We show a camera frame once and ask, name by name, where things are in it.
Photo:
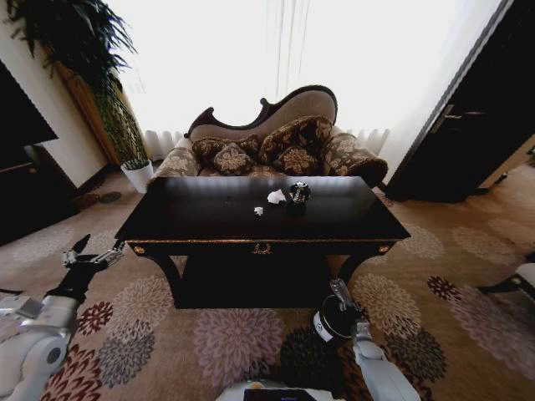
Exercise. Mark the white sheer curtain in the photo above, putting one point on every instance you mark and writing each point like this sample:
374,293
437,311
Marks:
292,62

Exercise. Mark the round dark floor disc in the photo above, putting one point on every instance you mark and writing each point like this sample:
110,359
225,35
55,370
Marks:
110,197

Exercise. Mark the floral sofa bolster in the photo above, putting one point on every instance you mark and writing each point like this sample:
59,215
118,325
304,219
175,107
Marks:
353,156
177,163

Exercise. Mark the large floral brown cushion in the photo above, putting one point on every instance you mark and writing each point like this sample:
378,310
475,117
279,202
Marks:
292,135

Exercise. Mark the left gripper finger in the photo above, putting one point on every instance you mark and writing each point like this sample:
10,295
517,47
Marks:
106,255
74,252

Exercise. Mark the dark wooden cabinet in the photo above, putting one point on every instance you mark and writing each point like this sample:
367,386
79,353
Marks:
29,196

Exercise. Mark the green potted plant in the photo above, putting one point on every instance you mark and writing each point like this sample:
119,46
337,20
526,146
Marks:
83,54

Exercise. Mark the dark wooden door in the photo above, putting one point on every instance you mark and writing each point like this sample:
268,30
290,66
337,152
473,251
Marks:
468,117

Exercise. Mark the white plant pot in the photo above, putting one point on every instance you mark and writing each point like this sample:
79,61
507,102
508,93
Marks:
138,176

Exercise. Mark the small square floral cushion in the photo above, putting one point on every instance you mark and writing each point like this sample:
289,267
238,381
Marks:
297,161
232,160

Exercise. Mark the long floral brown cushion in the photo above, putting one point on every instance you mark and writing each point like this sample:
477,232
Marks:
217,146

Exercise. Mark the dark wall television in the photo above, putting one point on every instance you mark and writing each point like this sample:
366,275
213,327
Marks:
21,117

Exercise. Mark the ornate beige chaise sofa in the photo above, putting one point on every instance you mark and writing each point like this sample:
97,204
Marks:
267,138

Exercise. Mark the crumpled black wrapper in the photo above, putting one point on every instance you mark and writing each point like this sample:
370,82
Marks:
299,193

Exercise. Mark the small crumpled white paper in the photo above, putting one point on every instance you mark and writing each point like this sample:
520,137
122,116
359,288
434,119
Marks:
259,211

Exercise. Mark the white robot front shell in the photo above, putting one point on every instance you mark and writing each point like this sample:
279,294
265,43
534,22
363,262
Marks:
280,390

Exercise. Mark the dark wooden table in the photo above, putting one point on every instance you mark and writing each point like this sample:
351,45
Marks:
259,234

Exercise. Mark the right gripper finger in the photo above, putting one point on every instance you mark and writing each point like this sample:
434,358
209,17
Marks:
340,293

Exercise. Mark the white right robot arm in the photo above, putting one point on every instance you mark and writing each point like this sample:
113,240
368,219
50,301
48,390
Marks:
378,367

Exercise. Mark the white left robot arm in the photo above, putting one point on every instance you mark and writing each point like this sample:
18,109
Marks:
33,338

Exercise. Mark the large crumpled white paper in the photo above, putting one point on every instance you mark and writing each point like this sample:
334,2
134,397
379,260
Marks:
276,197

